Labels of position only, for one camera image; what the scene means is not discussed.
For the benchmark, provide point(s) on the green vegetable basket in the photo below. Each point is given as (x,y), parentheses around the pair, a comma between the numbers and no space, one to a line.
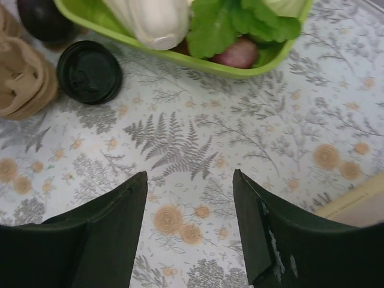
(95,16)

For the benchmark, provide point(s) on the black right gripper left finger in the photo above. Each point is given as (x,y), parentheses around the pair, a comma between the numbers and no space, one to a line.
(93,245)

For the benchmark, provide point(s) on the purple eggplant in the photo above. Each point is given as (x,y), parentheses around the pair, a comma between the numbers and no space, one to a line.
(43,21)

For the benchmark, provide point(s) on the brown cardboard cup carrier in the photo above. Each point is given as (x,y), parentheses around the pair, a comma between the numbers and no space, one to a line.
(28,80)

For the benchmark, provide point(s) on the green napa cabbage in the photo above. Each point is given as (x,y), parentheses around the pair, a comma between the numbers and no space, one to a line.
(156,24)

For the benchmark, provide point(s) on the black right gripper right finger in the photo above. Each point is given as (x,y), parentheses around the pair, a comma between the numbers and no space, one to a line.
(286,246)

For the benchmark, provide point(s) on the pink paper gift bag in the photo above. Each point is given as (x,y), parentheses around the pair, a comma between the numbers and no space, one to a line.
(360,207)

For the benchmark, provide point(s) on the black coffee cup lid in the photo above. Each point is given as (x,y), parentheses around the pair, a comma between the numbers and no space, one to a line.
(89,73)

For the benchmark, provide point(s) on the green leafy bok choy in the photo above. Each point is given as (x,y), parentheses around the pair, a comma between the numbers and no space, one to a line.
(215,25)

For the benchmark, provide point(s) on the floral patterned table mat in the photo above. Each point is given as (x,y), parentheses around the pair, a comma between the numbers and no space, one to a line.
(308,131)

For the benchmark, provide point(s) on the pale green cabbage head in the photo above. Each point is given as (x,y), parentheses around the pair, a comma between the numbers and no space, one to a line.
(286,8)

